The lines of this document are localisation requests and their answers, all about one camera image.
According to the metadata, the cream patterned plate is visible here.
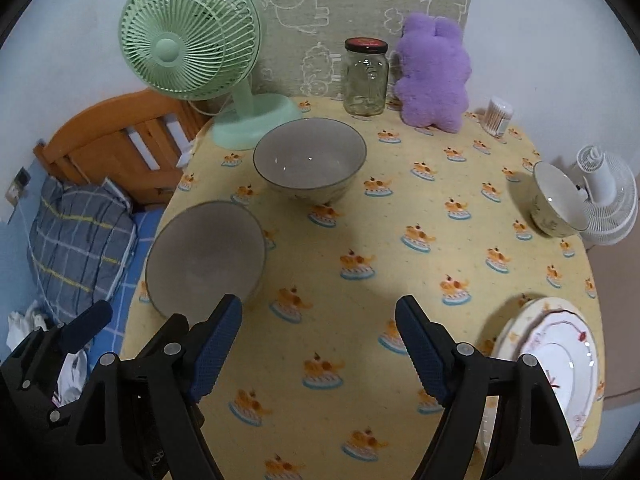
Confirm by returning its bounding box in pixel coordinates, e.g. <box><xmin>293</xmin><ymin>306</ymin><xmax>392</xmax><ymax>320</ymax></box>
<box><xmin>474</xmin><ymin>296</ymin><xmax>594</xmax><ymax>461</ymax></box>

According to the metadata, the grey bowl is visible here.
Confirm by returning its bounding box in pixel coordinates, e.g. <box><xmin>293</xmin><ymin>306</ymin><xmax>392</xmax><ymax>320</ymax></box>
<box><xmin>253</xmin><ymin>117</ymin><xmax>368</xmax><ymax>204</ymax></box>
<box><xmin>145</xmin><ymin>200</ymin><xmax>267</xmax><ymax>324</ymax></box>

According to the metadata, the white floral small bowl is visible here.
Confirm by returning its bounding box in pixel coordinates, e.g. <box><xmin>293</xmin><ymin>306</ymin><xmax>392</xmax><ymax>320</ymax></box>
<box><xmin>530</xmin><ymin>162</ymin><xmax>588</xmax><ymax>238</ymax></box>

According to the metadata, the white red-rimmed plate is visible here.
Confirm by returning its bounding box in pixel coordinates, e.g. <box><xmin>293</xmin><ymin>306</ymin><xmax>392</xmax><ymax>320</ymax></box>
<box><xmin>520</xmin><ymin>310</ymin><xmax>599</xmax><ymax>441</ymax></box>

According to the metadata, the white crumpled cloth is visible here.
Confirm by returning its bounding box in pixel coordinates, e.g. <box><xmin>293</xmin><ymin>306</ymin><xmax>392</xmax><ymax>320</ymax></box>
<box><xmin>6</xmin><ymin>301</ymin><xmax>49</xmax><ymax>351</ymax></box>

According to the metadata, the blue plaid pillow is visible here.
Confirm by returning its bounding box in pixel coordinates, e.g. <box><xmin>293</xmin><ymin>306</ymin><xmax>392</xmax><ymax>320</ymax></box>
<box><xmin>28</xmin><ymin>176</ymin><xmax>138</xmax><ymax>323</ymax></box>

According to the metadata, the orange wooden bed headboard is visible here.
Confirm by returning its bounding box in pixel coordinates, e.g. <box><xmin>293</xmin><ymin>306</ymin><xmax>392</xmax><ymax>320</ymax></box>
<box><xmin>34</xmin><ymin>90</ymin><xmax>209</xmax><ymax>208</ymax></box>

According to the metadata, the yellow patterned tablecloth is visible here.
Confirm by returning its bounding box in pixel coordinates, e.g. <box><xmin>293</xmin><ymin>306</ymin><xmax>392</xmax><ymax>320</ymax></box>
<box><xmin>166</xmin><ymin>112</ymin><xmax>603</xmax><ymax>479</ymax></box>

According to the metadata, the white standing fan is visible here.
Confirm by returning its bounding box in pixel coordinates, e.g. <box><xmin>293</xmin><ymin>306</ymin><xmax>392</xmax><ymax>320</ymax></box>
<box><xmin>572</xmin><ymin>145</ymin><xmax>639</xmax><ymax>246</ymax></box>

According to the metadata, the cotton swab container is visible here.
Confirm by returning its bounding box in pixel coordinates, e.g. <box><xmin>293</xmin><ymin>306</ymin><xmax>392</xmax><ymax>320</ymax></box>
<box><xmin>480</xmin><ymin>96</ymin><xmax>513</xmax><ymax>138</ymax></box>

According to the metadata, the green desk fan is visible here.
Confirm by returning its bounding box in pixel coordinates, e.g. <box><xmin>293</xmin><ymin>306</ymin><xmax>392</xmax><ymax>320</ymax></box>
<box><xmin>118</xmin><ymin>0</ymin><xmax>302</xmax><ymax>151</ymax></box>

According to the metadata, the purple plush toy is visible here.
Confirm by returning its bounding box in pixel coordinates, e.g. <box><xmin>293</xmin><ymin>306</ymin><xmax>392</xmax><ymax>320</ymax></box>
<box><xmin>394</xmin><ymin>12</ymin><xmax>472</xmax><ymax>133</ymax></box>

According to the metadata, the glass jar red lid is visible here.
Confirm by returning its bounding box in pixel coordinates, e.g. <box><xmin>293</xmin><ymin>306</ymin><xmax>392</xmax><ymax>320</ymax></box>
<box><xmin>342</xmin><ymin>37</ymin><xmax>390</xmax><ymax>116</ymax></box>

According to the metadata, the wall power socket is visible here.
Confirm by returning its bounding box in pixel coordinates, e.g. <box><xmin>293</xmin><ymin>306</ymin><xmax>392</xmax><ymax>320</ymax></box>
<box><xmin>6</xmin><ymin>167</ymin><xmax>32</xmax><ymax>206</ymax></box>

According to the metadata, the green elephant wall mat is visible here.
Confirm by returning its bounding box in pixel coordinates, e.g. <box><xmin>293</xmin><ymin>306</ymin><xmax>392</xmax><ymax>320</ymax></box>
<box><xmin>252</xmin><ymin>0</ymin><xmax>471</xmax><ymax>98</ymax></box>

